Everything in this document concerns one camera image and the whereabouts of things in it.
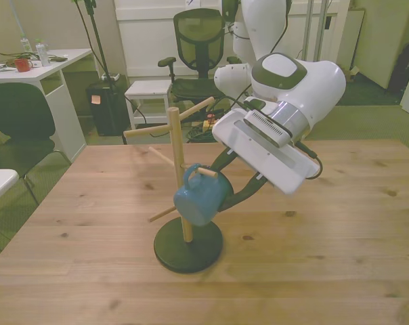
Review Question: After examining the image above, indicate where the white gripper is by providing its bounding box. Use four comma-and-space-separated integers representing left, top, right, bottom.
209, 108, 320, 213

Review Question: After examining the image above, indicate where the blue enamel mug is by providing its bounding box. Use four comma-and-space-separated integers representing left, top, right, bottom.
173, 163, 234, 227

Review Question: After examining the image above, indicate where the wooden mug tree black base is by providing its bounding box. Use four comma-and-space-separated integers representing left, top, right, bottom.
123, 96, 224, 274

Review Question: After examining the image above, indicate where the red mug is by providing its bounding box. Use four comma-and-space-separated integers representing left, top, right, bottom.
14, 58, 33, 73

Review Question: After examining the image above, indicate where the white stool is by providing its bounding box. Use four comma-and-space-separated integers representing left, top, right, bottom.
124, 80, 173, 131

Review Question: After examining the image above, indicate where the black mesh office chair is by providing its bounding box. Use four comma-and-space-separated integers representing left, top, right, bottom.
157, 8, 246, 102

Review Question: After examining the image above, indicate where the black computer tower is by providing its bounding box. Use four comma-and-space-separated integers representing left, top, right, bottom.
85, 83, 129, 137

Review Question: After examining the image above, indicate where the black tripod stand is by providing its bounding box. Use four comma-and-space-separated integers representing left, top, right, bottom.
70, 0, 121, 82

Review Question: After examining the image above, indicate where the white desk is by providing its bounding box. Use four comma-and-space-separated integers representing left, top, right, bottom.
0, 48, 93, 162

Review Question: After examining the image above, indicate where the black plastic chair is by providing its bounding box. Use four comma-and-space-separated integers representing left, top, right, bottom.
0, 83, 72, 207

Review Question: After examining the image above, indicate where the clear plastic bottle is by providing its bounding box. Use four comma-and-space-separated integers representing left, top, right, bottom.
35, 39, 51, 68

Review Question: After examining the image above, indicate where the clear bottle green label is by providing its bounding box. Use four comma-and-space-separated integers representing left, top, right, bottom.
19, 32, 33, 53

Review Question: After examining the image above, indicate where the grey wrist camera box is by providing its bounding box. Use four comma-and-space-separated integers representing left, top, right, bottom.
242, 96, 292, 149

